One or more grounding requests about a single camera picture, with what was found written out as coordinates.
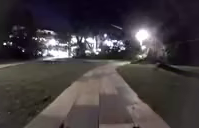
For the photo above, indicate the pale concrete slab path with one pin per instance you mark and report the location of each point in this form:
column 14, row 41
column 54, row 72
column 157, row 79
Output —
column 102, row 96

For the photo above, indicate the lit building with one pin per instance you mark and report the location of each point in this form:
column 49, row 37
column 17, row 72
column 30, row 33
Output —
column 67, row 45

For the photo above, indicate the street lamp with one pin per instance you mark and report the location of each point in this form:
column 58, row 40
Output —
column 141, row 35

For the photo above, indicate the dark grass strip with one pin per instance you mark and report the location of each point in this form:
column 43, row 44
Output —
column 30, row 86

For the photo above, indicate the dark grass area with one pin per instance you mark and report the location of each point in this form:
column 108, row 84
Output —
column 167, row 93

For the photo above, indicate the dark hedge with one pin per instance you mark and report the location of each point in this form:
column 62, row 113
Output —
column 187, row 51

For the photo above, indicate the pale side path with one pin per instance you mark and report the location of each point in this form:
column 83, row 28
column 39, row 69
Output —
column 5, row 66

